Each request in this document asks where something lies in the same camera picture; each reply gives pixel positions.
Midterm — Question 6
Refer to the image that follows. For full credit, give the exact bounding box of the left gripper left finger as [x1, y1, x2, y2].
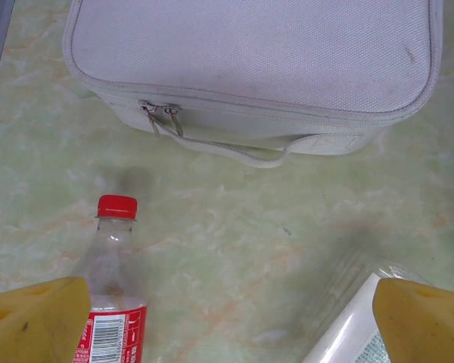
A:
[0, 275, 91, 363]

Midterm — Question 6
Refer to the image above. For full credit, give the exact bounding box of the cola bottle with red cap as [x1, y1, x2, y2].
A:
[72, 194, 149, 363]

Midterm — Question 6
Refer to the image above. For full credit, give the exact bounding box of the white lidded box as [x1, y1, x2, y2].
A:
[62, 0, 446, 169]

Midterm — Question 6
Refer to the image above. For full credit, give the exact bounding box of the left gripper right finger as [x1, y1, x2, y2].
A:
[373, 278, 454, 363]

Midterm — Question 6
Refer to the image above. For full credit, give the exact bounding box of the clear bottle with orange cap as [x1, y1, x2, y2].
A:
[300, 260, 434, 363]

